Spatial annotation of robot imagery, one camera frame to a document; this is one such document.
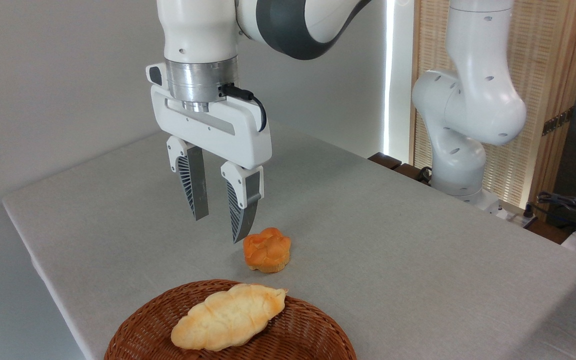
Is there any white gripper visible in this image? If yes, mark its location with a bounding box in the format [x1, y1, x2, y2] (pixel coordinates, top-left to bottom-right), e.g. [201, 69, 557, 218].
[146, 62, 273, 244]

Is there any brown wicker basket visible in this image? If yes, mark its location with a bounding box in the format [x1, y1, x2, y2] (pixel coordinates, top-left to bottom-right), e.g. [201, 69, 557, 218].
[104, 279, 358, 360]

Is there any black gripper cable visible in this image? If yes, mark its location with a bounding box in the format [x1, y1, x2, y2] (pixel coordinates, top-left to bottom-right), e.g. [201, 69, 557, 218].
[220, 83, 268, 133]

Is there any small orange flower-shaped bread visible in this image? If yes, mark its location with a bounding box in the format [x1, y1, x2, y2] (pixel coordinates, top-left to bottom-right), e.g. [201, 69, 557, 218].
[242, 227, 292, 274]

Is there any grey tablecloth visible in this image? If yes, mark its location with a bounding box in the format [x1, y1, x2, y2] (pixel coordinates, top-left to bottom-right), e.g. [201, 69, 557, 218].
[2, 120, 576, 360]

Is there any wooden slatted folding screen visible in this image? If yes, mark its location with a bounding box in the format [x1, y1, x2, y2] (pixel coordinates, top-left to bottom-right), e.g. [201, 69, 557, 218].
[409, 0, 576, 211]

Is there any long pale twisted bread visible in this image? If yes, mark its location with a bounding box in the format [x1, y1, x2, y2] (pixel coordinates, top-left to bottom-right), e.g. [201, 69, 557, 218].
[170, 283, 289, 352]

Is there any dark metal screen hinge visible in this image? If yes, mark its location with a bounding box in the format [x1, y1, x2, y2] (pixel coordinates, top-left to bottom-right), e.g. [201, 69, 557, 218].
[542, 106, 575, 137]

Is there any black cable bundle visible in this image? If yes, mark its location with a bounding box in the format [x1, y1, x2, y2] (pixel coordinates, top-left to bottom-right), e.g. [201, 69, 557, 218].
[523, 190, 576, 236]

